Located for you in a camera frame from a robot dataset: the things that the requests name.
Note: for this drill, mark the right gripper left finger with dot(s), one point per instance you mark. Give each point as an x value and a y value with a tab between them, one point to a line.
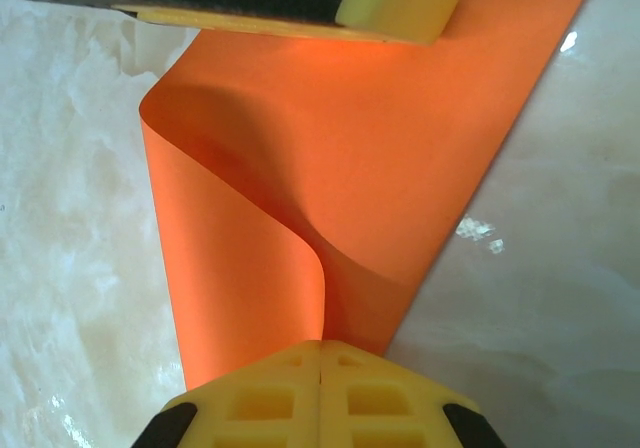
260	408

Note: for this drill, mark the orange cloth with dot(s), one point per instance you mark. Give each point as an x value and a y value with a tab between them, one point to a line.
350	143

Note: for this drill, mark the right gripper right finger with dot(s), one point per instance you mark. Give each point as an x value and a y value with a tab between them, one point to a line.
380	408

